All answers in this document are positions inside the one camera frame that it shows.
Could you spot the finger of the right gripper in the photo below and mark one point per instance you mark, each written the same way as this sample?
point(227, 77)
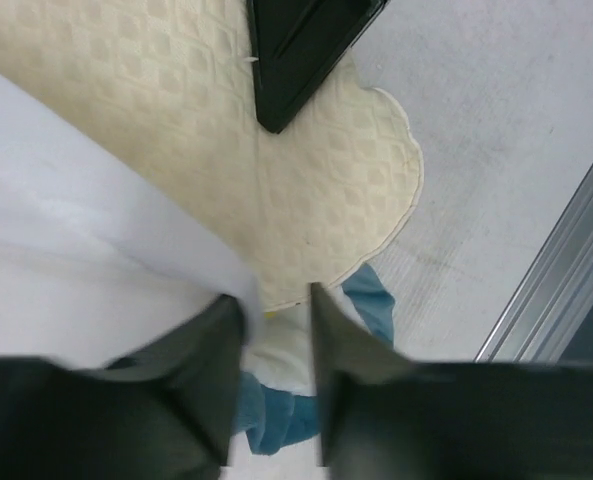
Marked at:
point(296, 44)

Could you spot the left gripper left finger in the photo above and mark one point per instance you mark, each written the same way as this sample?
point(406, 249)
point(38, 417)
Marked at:
point(165, 411)

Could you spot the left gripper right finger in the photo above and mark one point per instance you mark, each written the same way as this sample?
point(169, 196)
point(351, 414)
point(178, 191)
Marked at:
point(384, 416)

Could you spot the cream yellow pillow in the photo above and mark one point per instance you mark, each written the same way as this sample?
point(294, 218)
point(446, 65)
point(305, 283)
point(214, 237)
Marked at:
point(166, 86)

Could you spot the blue white pillowcase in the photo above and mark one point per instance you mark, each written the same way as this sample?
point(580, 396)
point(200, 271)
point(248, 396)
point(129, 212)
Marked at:
point(95, 263)

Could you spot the front aluminium rail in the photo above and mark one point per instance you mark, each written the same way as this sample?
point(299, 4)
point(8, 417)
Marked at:
point(556, 294)

